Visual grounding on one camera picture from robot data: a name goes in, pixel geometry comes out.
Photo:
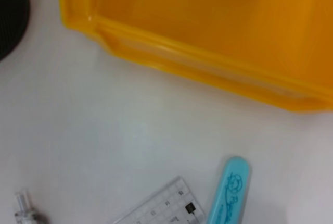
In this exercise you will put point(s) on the blue teal scissors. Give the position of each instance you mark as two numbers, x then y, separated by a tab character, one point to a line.
231	195

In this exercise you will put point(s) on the yellow plastic bin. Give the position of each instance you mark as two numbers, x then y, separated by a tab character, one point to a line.
208	20

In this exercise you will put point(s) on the grey clear ballpoint pen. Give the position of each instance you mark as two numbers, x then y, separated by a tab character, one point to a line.
24	208

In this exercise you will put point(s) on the transparent plastic ruler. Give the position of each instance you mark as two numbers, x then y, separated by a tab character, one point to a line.
166	205

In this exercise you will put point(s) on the black mesh pen holder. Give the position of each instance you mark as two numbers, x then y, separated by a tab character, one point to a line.
13	13

